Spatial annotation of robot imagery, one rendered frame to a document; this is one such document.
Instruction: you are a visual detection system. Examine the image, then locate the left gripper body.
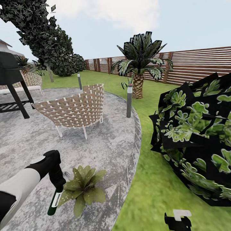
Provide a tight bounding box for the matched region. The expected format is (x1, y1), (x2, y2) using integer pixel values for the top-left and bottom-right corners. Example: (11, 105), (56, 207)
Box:
(49, 168), (66, 189)

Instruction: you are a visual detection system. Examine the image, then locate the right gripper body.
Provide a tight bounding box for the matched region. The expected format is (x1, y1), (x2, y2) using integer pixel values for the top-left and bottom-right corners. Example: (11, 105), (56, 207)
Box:
(167, 217), (191, 231)

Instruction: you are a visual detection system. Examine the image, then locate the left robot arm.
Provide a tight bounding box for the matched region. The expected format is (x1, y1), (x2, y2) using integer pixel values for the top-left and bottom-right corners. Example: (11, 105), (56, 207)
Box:
(0, 150), (74, 230)

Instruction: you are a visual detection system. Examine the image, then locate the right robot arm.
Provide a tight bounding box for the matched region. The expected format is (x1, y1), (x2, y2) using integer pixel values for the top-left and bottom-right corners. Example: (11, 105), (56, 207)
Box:
(164, 210), (192, 231)

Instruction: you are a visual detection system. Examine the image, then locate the insectifuge atomizer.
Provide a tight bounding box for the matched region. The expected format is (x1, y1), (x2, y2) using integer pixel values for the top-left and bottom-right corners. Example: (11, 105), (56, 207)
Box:
(47, 189), (63, 215)

